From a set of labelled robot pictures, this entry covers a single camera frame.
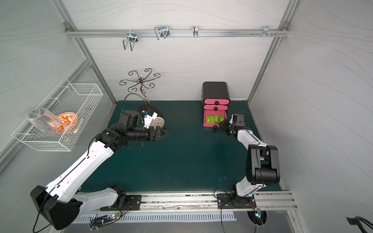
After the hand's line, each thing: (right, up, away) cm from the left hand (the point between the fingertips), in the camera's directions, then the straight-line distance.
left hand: (165, 135), depth 69 cm
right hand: (+33, +4, +26) cm, 42 cm away
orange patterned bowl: (-46, +6, -3) cm, 46 cm away
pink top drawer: (+27, +19, +33) cm, 47 cm away
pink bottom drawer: (+24, +11, +40) cm, 48 cm away
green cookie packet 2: (+34, +7, +38) cm, 51 cm away
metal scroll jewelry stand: (-18, +31, +20) cm, 41 cm away
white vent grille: (-35, -42, +3) cm, 55 cm away
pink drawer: (+31, +15, +35) cm, 49 cm away
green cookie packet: (+27, +6, +36) cm, 45 cm away
